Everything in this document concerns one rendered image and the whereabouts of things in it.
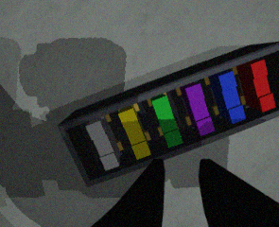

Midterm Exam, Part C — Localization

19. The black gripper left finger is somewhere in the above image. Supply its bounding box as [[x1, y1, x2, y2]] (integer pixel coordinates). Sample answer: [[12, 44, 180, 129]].
[[91, 159, 165, 227]]

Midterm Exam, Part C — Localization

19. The blue fuse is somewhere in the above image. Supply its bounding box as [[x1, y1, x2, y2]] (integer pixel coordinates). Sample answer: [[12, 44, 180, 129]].
[[208, 71, 246, 124]]

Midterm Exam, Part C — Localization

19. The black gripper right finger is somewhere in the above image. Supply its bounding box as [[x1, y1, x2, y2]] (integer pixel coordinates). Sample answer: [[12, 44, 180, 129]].
[[199, 159, 279, 227]]

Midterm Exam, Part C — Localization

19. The green fuse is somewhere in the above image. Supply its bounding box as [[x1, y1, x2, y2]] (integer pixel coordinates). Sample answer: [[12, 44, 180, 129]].
[[150, 94, 183, 148]]

